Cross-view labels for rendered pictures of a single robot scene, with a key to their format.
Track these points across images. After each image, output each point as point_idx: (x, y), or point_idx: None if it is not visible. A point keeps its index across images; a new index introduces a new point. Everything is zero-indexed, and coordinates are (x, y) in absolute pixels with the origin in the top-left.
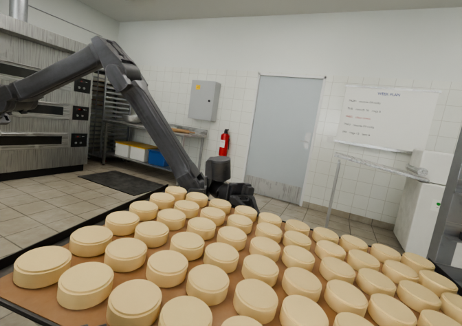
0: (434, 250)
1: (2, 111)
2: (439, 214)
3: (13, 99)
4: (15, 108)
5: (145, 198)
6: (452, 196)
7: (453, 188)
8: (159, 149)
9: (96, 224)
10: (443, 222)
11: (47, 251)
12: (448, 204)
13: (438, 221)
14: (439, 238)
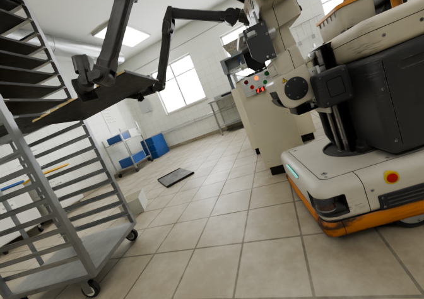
0: (14, 125)
1: None
2: (3, 110)
3: None
4: None
5: (135, 74)
6: (3, 101)
7: (0, 98)
8: (122, 42)
9: (147, 78)
10: (9, 112)
11: None
12: (4, 105)
13: (5, 113)
14: (12, 119)
